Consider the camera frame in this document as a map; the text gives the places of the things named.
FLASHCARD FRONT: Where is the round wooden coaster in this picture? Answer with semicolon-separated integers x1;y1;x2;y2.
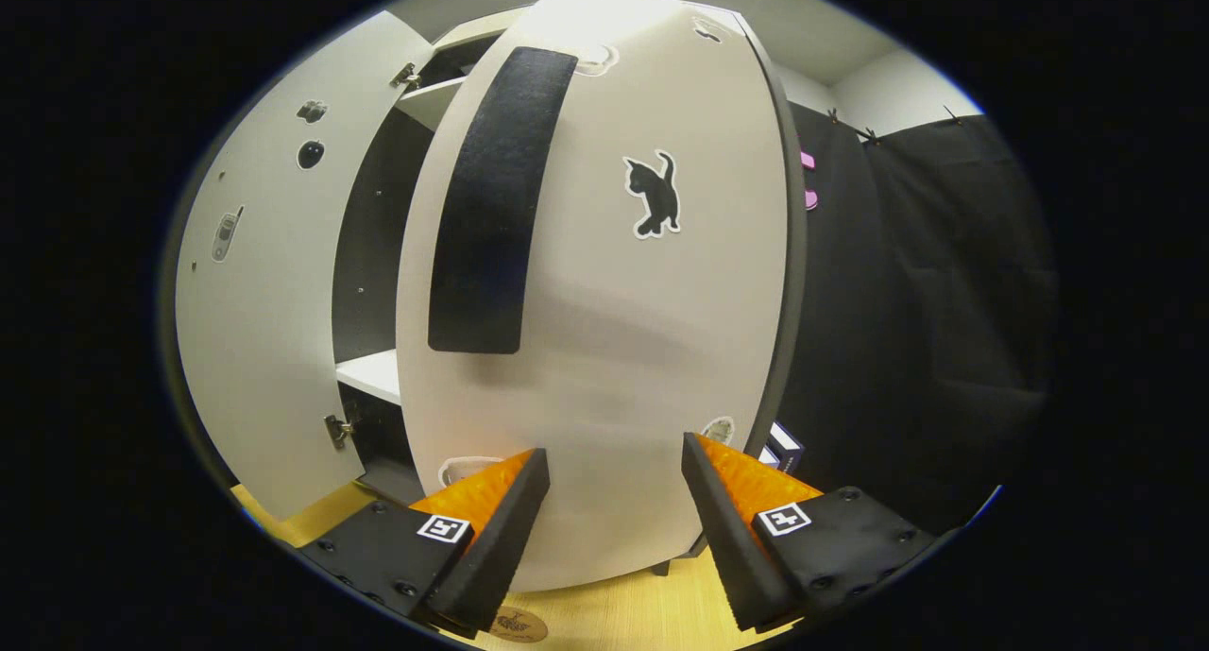
491;608;550;643

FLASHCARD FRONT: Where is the white cabinet shelf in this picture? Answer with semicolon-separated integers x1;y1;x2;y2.
335;349;402;406
395;75;470;132

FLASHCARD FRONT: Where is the black right door handle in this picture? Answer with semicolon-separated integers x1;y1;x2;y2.
428;46;579;354

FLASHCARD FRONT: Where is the dark purple book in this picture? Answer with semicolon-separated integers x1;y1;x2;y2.
770;422;806;477

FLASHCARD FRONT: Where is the white cabinet door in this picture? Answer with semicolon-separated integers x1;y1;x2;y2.
175;10;440;523
397;0;809;593

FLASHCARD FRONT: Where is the black backdrop cloth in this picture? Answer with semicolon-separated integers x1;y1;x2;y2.
775;103;1059;539

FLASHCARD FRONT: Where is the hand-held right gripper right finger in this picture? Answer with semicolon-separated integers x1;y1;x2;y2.
682;432;936;633

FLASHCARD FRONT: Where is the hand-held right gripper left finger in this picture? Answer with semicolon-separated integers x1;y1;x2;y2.
300;448;552;638

